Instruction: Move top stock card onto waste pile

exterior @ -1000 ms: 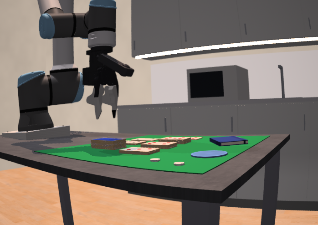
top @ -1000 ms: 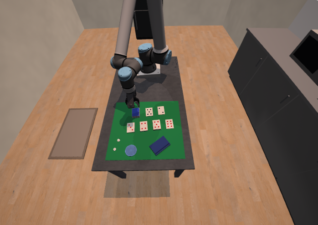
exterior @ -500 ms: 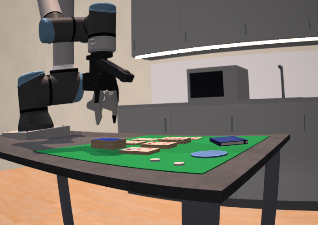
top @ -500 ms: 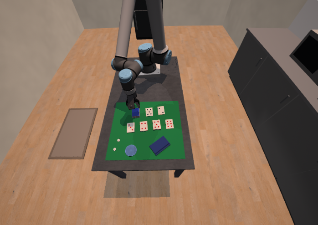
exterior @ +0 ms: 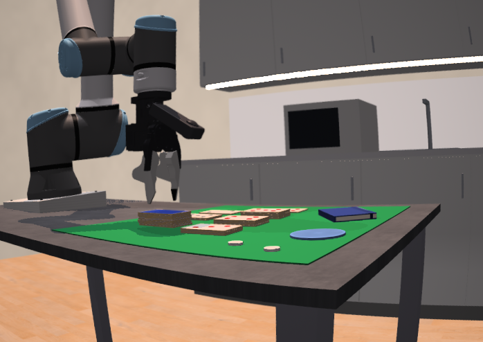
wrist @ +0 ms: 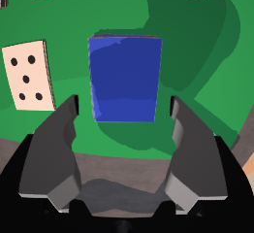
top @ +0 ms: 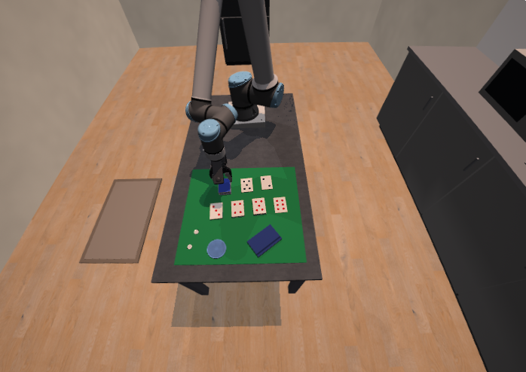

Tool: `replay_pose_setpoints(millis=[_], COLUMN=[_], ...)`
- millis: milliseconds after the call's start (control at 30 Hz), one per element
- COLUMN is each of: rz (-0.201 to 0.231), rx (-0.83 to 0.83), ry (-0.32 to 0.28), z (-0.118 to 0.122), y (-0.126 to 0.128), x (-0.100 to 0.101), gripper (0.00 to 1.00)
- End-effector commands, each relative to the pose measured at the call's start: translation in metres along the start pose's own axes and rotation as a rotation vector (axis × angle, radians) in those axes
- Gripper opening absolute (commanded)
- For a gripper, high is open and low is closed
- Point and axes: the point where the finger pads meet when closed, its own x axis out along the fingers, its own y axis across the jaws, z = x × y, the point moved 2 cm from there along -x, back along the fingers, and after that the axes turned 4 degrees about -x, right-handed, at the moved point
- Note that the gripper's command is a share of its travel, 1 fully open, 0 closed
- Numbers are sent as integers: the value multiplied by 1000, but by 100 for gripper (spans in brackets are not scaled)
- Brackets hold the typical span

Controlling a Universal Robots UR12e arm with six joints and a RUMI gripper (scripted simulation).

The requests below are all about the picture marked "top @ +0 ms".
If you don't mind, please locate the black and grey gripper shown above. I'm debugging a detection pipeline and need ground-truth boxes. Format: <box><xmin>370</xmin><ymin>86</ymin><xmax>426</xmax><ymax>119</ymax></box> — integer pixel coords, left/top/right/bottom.
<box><xmin>209</xmin><ymin>155</ymin><xmax>232</xmax><ymax>182</ymax></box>

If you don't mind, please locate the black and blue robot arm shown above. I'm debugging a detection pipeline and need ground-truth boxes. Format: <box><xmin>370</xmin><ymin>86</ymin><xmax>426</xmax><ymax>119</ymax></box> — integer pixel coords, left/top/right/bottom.
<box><xmin>185</xmin><ymin>0</ymin><xmax>284</xmax><ymax>184</ymax></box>

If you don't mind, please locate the blue rectangular tile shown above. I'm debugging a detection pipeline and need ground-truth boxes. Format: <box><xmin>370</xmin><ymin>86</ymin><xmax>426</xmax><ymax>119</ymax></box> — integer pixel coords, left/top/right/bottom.
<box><xmin>219</xmin><ymin>178</ymin><xmax>231</xmax><ymax>193</ymax></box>

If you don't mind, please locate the blue flat disc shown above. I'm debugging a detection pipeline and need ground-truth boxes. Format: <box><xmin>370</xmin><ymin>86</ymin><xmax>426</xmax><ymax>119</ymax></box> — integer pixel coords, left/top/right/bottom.
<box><xmin>207</xmin><ymin>239</ymin><xmax>226</xmax><ymax>259</ymax></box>

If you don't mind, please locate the green felt table mat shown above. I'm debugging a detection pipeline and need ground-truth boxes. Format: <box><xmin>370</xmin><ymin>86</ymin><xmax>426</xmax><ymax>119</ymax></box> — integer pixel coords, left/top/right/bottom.
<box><xmin>174</xmin><ymin>167</ymin><xmax>307</xmax><ymax>265</ymax></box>

